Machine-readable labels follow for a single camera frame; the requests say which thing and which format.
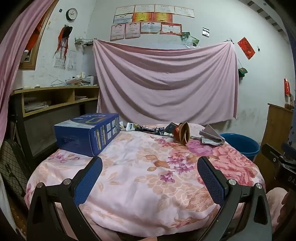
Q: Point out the stack of books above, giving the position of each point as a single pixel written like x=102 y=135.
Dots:
x=81 y=80

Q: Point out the dark wrapper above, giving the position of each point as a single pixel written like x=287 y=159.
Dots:
x=170 y=128

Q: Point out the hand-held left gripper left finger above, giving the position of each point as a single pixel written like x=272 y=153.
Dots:
x=89 y=183

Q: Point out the checkered handbag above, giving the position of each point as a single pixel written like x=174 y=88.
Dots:
x=13 y=166

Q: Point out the blue plastic basin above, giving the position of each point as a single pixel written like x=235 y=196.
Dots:
x=242 y=144

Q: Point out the wooden cabinet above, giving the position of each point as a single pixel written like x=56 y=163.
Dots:
x=275 y=129

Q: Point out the green photo print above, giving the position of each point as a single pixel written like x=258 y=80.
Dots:
x=184 y=36
x=193 y=41

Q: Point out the green cap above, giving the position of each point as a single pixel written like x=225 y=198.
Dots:
x=242 y=72

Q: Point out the grey cloth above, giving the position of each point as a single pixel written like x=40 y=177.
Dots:
x=212 y=136

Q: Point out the red wall poster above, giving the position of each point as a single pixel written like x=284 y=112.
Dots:
x=246 y=48

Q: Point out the pink hanging sheet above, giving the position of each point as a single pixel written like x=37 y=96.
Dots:
x=166 y=83

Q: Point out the red cloth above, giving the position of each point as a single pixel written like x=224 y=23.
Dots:
x=35 y=37

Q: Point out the group of wall certificates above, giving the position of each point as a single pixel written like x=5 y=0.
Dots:
x=143 y=23

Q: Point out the small colourful packet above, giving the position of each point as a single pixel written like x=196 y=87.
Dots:
x=121 y=126

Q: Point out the wooden wall frame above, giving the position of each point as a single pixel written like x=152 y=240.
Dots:
x=32 y=58

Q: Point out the stack of papers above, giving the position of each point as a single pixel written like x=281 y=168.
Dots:
x=81 y=97
x=37 y=106

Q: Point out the round wall clock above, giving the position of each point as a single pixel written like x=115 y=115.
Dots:
x=71 y=14

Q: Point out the person's pink pajama leg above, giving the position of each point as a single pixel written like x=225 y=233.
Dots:
x=275 y=204

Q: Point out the floral pink blanket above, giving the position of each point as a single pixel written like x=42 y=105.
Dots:
x=143 y=180

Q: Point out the blue dotted curtain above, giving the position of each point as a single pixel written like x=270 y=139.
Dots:
x=291 y=81

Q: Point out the paper wall calendar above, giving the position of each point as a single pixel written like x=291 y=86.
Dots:
x=60 y=62

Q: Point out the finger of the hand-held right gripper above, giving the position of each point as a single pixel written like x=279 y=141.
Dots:
x=289 y=153
x=271 y=153

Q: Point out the pink curtain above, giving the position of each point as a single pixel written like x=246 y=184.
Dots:
x=13 y=58

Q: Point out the black white wall card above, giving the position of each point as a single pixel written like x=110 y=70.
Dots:
x=205 y=32

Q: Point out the red tassel ornament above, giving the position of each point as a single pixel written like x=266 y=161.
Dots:
x=63 y=38

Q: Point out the red hanging packet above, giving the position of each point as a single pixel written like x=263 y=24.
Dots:
x=287 y=86

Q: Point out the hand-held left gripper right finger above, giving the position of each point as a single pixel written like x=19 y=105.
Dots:
x=212 y=183

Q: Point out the blue cardboard box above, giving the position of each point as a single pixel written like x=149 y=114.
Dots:
x=76 y=136

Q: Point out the wooden shelf desk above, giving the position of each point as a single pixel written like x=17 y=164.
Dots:
x=60 y=89

